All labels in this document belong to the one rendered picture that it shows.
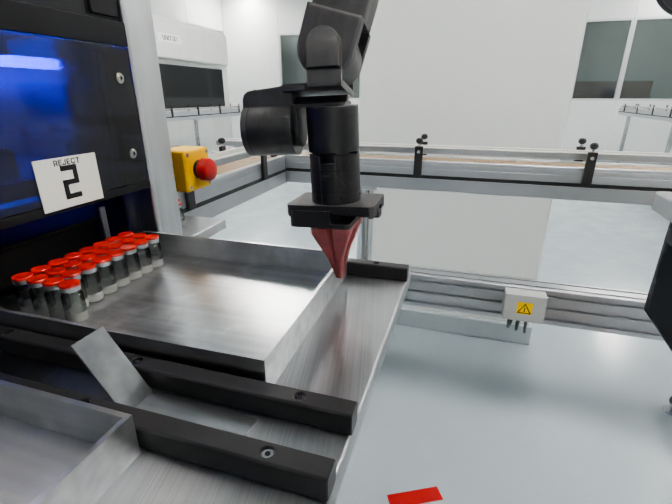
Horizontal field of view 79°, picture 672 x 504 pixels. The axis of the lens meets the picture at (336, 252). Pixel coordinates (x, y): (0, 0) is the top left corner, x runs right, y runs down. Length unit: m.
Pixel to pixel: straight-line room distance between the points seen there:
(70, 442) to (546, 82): 1.82
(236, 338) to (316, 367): 0.10
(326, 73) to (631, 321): 1.28
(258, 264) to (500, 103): 1.45
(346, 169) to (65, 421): 0.33
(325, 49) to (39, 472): 0.41
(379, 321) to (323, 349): 0.08
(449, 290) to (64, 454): 1.23
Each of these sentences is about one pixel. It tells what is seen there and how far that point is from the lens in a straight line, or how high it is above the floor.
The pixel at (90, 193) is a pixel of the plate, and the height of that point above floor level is 1.00.
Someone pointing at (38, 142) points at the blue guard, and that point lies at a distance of 0.58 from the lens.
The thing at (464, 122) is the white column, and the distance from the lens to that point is 1.89.
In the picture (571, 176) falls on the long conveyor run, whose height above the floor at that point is 0.91.
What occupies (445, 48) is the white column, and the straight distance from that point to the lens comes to 1.90.
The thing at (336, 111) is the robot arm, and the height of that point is 1.10.
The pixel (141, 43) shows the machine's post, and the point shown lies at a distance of 0.71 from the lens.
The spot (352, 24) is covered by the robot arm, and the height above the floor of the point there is 1.18.
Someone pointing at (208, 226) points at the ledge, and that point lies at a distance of 0.84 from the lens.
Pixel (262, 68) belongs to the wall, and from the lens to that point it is 9.42.
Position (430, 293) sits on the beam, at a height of 0.49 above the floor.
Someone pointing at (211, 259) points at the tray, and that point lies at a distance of 0.66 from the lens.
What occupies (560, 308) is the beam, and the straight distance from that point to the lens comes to 1.49.
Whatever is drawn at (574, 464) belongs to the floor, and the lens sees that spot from 1.69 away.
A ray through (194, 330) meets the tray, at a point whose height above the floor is 0.88.
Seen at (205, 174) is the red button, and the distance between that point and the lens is 0.76.
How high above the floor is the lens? 1.12
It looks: 21 degrees down
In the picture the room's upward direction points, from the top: straight up
